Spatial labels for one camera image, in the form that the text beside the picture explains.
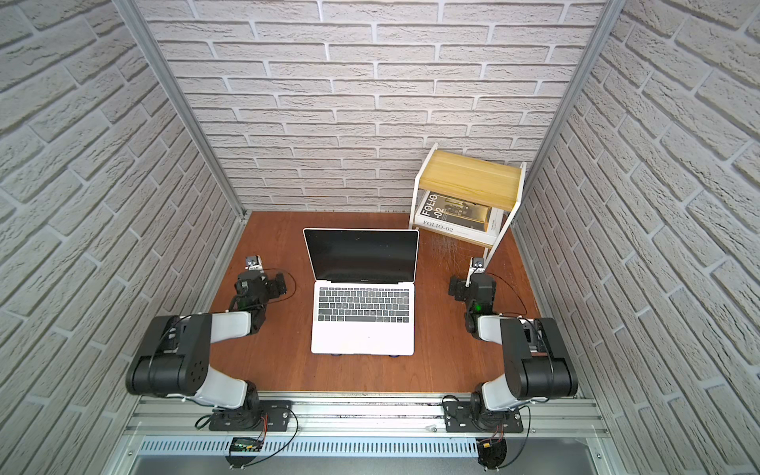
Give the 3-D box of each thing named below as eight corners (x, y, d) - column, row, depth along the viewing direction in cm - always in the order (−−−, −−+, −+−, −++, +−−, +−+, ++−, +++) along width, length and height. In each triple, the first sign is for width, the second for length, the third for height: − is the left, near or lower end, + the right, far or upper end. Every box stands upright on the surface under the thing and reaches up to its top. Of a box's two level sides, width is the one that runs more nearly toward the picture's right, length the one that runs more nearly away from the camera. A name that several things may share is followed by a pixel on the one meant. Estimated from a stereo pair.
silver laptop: (313, 355, 86) (285, 311, 63) (324, 284, 101) (306, 227, 78) (413, 355, 86) (422, 311, 63) (409, 285, 101) (416, 228, 78)
